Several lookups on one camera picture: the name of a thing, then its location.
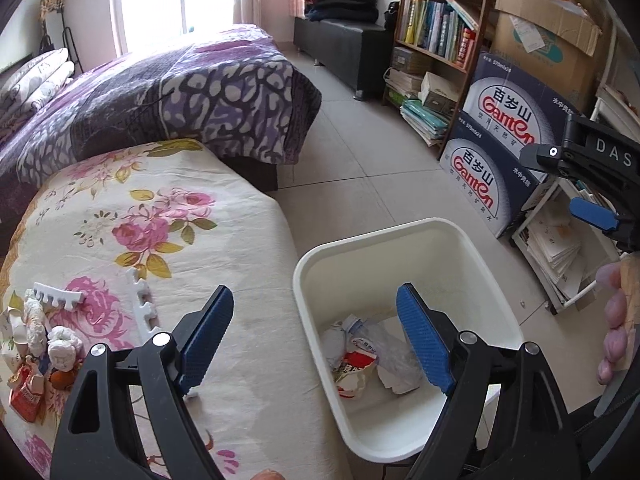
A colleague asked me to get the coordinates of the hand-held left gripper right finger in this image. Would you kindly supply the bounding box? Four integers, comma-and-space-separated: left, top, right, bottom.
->
395, 282, 586, 480

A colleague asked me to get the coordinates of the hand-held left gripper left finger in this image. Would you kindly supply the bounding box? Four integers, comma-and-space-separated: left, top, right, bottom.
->
50, 285, 235, 480

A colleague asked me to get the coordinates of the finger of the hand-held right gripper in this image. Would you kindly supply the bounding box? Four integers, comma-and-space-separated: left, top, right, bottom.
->
570, 197, 640, 253
519, 112, 640, 196

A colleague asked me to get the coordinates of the clear plastic bag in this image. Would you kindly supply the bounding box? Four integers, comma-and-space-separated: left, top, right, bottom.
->
350, 319, 426, 386

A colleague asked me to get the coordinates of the white paper scrap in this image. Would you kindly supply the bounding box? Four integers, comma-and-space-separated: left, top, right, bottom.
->
377, 365, 422, 394

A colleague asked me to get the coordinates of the white foam puzzle strip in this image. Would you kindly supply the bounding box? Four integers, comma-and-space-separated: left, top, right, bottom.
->
125, 267, 201, 401

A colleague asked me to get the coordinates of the red and white packet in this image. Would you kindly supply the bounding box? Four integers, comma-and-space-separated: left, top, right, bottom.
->
332, 347, 379, 399

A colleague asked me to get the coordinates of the white plastic bin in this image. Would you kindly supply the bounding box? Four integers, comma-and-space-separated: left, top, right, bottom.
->
292, 217, 526, 463

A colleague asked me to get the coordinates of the white paper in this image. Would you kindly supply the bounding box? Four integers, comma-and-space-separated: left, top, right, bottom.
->
320, 322, 351, 368

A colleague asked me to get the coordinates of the round white tissue wad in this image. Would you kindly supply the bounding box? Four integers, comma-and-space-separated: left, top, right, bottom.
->
47, 326, 84, 373

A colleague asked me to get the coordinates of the white foam comb piece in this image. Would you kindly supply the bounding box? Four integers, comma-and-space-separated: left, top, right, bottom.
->
25, 280, 88, 312

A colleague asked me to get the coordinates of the tall white tissue wad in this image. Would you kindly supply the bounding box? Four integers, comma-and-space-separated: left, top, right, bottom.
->
22, 297, 48, 359

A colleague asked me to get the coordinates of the red snack packet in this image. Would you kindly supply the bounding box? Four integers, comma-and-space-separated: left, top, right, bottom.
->
9, 364, 49, 423

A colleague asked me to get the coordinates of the beige wrapper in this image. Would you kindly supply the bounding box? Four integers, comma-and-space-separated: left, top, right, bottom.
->
0, 305, 27, 361

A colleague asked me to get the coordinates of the person's right hand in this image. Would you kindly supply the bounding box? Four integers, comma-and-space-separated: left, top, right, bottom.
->
596, 262, 630, 386

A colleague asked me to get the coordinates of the pile of loose papers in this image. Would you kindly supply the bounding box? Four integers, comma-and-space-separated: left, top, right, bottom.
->
525, 205, 587, 302

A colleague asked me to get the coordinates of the white metal rack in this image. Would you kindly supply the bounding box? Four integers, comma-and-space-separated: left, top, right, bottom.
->
510, 25, 640, 317

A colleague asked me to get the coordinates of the floral tablecloth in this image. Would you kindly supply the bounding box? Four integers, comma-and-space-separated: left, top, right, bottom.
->
0, 139, 353, 480

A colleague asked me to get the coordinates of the blue water carton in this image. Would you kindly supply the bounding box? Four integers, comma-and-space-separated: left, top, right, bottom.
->
462, 50, 573, 182
440, 110, 556, 239

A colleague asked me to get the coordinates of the brown cardboard box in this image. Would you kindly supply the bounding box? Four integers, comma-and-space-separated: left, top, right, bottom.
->
490, 0, 603, 117

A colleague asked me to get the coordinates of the dark cloth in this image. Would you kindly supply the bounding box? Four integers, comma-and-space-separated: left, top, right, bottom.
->
570, 375, 640, 480

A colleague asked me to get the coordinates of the white cardboard box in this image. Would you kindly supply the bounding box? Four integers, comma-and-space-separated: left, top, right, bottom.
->
419, 72, 463, 116

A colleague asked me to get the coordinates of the wooden bookshelf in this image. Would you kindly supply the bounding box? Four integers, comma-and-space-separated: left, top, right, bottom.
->
382, 0, 502, 148

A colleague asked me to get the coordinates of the stack of lying books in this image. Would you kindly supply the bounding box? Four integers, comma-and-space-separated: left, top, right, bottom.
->
384, 47, 451, 147

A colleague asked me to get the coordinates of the row of thick books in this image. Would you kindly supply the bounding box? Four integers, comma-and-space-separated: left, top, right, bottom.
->
400, 0, 481, 69

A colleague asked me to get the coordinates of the bed with purple quilt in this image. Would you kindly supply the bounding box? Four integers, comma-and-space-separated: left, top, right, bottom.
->
0, 27, 323, 211

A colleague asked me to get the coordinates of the black bench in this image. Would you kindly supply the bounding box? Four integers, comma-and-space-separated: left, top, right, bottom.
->
292, 16, 397, 102

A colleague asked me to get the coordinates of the folded grey patterned quilt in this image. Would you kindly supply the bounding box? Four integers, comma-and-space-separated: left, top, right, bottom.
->
0, 47, 76, 117

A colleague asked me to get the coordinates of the black metal stand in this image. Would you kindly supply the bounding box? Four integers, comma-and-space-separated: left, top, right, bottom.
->
60, 10, 84, 62

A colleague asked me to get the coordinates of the window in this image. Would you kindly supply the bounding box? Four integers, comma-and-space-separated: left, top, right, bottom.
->
107, 0, 251, 56

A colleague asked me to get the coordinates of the brown patterned cloth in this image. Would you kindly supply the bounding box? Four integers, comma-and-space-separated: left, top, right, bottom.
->
39, 0, 67, 22

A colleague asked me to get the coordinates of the dark wooden bed frame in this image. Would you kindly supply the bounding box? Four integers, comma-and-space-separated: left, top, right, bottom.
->
220, 152, 280, 193

